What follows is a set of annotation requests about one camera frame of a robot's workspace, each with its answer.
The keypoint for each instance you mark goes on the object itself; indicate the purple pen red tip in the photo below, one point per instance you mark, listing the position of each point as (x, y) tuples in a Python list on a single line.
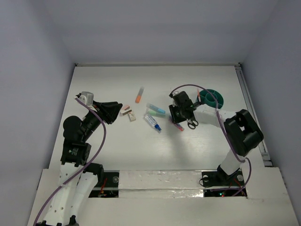
[(177, 125)]

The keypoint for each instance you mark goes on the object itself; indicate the white staple box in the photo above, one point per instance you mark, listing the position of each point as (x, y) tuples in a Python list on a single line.
[(132, 116)]

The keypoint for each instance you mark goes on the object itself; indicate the green highlighter marker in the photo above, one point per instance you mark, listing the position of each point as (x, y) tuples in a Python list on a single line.
[(159, 115)]

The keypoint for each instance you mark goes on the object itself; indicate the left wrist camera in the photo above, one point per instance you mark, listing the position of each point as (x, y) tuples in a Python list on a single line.
[(86, 98)]

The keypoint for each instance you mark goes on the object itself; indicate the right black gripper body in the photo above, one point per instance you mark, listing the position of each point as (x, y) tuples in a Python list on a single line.
[(177, 113)]

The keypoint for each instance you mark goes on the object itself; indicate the teal round organizer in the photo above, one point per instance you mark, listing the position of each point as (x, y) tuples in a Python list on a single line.
[(211, 97)]

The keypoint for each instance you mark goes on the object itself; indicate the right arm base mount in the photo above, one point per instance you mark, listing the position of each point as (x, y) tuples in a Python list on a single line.
[(218, 184)]

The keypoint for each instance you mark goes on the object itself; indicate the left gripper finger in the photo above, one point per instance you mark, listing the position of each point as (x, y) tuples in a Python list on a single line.
[(105, 106), (111, 115)]

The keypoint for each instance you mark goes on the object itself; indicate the blue highlighter marker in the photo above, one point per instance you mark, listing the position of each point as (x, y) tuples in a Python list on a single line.
[(155, 108)]

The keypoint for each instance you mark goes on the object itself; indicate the black handled scissors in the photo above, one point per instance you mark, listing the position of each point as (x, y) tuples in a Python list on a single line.
[(192, 124)]

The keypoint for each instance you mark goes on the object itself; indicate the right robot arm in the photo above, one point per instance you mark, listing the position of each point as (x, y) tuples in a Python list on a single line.
[(239, 128)]

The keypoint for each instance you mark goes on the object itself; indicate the clear bottle blue cap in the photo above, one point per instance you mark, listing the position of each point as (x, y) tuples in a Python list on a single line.
[(152, 122)]

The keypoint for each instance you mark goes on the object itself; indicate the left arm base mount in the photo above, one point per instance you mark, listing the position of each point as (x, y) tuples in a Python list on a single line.
[(107, 185)]

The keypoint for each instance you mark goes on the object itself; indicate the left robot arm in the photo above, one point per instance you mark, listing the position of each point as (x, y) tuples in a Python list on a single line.
[(78, 173)]

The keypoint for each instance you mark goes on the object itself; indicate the orange highlighter marker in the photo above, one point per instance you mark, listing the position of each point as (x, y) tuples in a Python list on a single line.
[(139, 95)]

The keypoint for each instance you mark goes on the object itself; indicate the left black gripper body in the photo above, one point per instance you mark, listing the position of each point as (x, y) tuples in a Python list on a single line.
[(101, 112)]

